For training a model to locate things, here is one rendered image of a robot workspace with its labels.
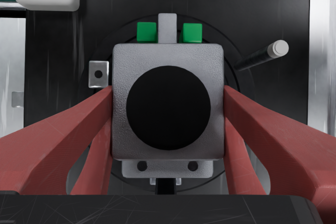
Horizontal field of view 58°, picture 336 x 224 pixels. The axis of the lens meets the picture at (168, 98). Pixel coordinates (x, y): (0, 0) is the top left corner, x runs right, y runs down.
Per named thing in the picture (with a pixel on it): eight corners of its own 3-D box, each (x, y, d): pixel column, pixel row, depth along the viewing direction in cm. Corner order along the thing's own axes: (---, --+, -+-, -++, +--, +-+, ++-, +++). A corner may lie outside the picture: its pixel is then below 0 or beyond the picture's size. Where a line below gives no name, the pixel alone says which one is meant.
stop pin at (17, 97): (43, 106, 30) (24, 107, 26) (31, 106, 30) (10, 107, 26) (43, 92, 30) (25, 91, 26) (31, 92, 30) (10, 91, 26)
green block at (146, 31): (157, 53, 23) (156, 41, 18) (142, 53, 23) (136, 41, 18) (158, 38, 23) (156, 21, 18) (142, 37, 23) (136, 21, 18)
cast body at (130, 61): (205, 168, 17) (233, 201, 10) (128, 168, 17) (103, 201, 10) (204, 24, 18) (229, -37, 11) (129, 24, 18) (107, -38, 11)
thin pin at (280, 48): (243, 71, 23) (289, 55, 15) (233, 70, 23) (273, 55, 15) (244, 60, 23) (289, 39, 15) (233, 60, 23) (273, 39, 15)
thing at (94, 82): (112, 89, 23) (108, 88, 22) (92, 88, 23) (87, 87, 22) (112, 63, 23) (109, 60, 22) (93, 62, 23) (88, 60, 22)
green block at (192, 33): (194, 54, 23) (202, 42, 18) (178, 54, 23) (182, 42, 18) (194, 39, 23) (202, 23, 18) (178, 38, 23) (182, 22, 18)
